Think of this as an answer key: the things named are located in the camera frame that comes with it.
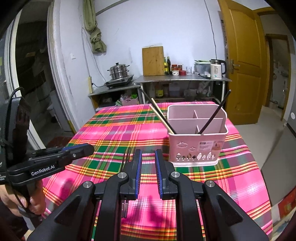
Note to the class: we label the person's left hand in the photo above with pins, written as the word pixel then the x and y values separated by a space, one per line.
pixel 37 203

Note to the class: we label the drinking glass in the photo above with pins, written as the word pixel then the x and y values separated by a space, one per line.
pixel 189 70

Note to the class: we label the black induction cooker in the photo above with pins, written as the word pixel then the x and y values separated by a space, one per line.
pixel 119 82

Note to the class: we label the steel kitchen shelf table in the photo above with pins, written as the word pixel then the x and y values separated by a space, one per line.
pixel 193 79

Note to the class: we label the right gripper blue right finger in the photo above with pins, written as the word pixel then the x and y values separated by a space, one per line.
pixel 167 189

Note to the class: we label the stainless steel steamer pot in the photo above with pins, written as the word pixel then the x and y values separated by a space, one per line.
pixel 118 71

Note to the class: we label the dark oil bottle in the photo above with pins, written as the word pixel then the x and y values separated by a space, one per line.
pixel 169 66

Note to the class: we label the white electric kettle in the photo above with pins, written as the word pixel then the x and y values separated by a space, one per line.
pixel 218 68

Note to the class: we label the black chopstick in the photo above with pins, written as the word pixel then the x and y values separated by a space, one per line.
pixel 127 156
pixel 149 99
pixel 214 113
pixel 124 210
pixel 122 162

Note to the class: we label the wooden cutting board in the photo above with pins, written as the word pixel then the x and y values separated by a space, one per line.
pixel 153 61

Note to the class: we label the pink plaid tablecloth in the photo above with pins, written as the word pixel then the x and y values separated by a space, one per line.
pixel 113 130

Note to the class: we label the light wooden chopstick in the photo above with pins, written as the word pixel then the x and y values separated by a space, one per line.
pixel 162 119
pixel 155 105

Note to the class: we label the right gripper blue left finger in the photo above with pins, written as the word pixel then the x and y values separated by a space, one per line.
pixel 131 173

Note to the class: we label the green hanging cloth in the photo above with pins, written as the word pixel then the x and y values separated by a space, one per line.
pixel 90 24

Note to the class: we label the red lidded jar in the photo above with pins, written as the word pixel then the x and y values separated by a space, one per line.
pixel 182 73

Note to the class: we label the yellow wooden door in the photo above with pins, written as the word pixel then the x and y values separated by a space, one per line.
pixel 247 62

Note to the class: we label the clear plastic storage box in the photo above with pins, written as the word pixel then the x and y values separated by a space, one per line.
pixel 203 68

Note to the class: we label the pink plastic utensil caddy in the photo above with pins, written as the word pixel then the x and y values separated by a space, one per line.
pixel 187 147

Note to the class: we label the low grey side cabinet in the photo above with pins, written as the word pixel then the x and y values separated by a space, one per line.
pixel 106 97

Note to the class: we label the pink storage basket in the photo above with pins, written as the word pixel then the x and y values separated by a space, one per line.
pixel 129 101

